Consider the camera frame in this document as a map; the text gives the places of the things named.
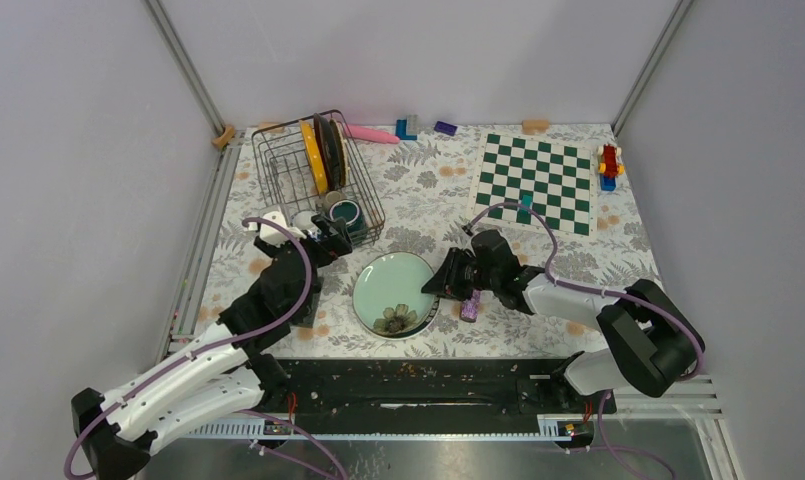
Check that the green white chessboard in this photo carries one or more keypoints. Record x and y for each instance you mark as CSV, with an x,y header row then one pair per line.
x,y
561,179

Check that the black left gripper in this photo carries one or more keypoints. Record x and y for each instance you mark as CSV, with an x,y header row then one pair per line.
x,y
337,243

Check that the cream ceramic cup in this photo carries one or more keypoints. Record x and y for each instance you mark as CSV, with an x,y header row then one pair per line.
x,y
331,198

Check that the blue white patterned bowl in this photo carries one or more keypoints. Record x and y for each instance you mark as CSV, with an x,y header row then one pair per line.
x,y
304,222

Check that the grey toy brick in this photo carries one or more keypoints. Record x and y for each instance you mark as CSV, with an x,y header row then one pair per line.
x,y
412,124

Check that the aluminium frame rail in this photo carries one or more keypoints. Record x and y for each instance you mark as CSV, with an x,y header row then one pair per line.
x,y
185,65

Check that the purple glitter microphone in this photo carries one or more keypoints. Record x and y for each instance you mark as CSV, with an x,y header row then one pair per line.
x,y
469,309

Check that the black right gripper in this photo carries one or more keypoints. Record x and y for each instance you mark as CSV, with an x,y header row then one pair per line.
x,y
446,281

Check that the grey studded baseplate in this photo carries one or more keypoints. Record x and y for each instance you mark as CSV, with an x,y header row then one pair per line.
x,y
306,315

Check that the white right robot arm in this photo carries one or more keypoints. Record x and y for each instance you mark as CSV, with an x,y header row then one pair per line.
x,y
650,345

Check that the light green flower plate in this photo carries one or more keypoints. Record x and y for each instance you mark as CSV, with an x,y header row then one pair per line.
x,y
387,297

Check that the floral tablecloth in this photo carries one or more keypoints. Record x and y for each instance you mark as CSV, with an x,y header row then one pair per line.
x,y
423,186

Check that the red yellow toy figure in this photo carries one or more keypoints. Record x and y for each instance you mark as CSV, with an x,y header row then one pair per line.
x,y
609,166

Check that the pink plastic object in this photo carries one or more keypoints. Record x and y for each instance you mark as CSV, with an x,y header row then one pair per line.
x,y
370,135

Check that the blue toy brick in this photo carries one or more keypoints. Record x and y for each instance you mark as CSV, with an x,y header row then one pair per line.
x,y
403,132

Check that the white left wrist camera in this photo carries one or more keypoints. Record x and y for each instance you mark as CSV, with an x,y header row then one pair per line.
x,y
272,228

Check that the right aluminium frame post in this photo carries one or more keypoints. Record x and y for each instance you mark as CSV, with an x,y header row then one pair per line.
x,y
668,33

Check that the dark green mug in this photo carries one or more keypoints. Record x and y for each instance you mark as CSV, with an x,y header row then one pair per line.
x,y
351,213

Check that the black wire dish rack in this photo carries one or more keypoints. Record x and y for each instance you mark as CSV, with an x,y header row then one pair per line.
x,y
287,183

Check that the brown rimmed beige plate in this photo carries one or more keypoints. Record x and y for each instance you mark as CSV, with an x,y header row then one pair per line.
x,y
327,148

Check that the yellow scalloped plate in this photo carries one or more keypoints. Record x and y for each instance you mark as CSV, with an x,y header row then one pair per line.
x,y
314,158

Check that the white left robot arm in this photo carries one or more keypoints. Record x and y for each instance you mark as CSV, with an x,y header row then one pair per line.
x,y
225,369

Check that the wooden corner block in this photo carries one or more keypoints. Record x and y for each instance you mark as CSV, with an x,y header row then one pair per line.
x,y
221,141

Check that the purple toy brick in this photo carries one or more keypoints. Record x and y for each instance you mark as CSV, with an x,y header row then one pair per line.
x,y
445,128

